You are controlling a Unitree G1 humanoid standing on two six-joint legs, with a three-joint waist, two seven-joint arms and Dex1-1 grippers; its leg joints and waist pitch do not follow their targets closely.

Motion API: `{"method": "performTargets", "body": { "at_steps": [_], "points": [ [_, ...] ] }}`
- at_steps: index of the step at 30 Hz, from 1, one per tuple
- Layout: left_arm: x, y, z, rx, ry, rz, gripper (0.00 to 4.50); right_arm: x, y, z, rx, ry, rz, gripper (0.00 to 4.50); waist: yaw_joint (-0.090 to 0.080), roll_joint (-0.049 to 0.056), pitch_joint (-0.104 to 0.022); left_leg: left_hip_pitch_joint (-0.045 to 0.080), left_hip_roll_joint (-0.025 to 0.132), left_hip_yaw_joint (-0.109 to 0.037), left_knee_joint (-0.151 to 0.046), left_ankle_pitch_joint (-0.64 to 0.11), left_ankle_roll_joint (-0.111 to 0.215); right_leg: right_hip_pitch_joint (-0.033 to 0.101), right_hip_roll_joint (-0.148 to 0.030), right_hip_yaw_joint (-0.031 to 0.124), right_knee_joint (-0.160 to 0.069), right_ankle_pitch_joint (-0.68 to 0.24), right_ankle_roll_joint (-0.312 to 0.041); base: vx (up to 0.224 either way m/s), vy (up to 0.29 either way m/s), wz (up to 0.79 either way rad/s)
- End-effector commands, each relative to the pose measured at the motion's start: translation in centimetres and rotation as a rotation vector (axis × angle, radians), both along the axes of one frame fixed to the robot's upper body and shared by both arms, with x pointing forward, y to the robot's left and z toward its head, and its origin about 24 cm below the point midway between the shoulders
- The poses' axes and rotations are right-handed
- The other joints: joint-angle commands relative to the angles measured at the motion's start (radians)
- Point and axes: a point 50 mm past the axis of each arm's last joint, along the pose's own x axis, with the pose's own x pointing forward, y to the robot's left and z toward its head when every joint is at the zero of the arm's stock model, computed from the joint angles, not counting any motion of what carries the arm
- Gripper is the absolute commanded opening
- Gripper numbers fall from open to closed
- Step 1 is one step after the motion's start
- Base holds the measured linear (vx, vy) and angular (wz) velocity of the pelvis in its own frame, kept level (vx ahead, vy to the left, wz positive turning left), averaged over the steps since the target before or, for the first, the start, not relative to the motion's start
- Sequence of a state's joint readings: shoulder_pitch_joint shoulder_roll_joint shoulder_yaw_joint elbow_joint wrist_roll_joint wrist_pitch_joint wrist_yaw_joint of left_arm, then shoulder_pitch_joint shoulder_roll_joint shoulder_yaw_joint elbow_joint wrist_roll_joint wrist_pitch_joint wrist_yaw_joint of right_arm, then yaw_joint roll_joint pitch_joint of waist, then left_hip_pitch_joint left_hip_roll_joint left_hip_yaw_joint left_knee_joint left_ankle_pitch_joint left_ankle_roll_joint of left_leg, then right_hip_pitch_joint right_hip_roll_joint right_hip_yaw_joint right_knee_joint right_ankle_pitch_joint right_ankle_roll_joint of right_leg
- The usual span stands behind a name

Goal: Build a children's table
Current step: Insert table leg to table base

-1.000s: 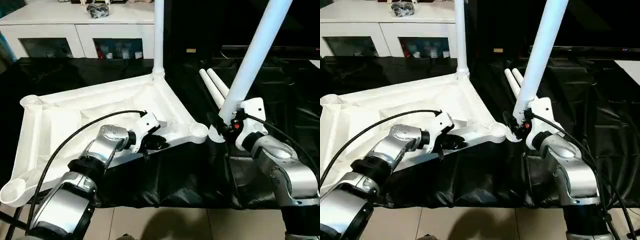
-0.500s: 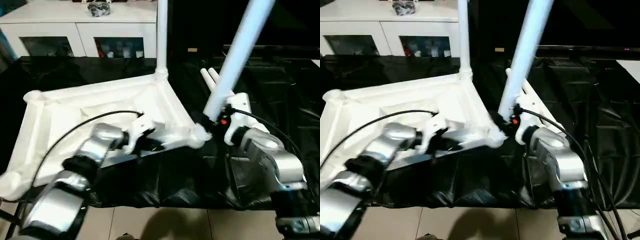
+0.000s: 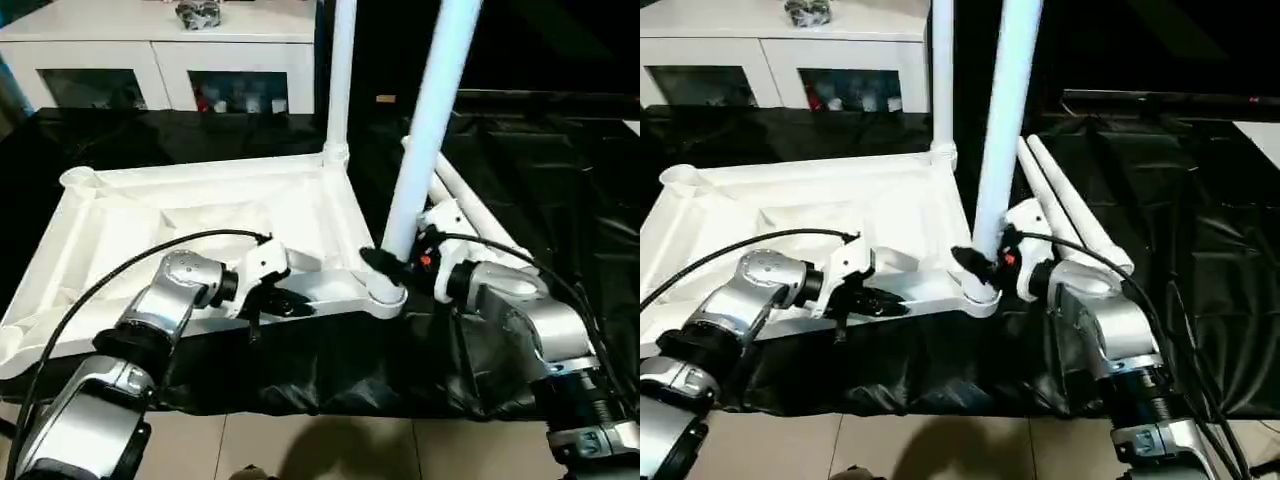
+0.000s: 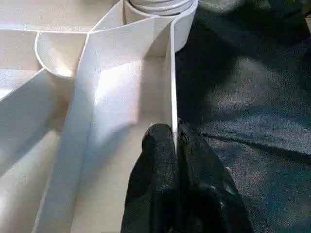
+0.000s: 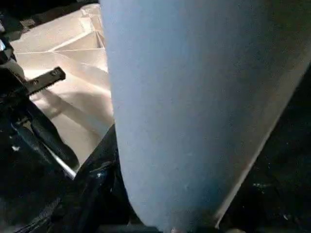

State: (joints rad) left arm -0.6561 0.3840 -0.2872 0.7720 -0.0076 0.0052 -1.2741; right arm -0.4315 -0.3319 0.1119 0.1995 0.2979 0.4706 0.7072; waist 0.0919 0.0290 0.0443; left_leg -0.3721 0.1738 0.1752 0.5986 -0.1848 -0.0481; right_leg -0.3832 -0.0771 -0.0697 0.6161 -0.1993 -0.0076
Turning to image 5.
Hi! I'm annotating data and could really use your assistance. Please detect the black work mat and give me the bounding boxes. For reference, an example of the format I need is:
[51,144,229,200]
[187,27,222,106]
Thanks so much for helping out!
[0,0,311,233]

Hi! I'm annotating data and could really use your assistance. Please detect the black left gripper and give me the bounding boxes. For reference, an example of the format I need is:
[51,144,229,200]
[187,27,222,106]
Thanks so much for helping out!
[0,14,80,170]

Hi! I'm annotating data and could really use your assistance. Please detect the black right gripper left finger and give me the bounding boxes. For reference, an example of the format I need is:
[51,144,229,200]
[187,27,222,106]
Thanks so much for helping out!
[48,123,142,233]

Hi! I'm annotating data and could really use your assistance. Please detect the white plastic table leg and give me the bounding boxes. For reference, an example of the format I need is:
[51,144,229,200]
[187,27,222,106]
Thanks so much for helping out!
[98,0,311,233]

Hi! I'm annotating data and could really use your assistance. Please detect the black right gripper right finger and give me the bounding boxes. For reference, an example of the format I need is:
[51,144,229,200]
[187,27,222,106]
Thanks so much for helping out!
[224,154,311,233]

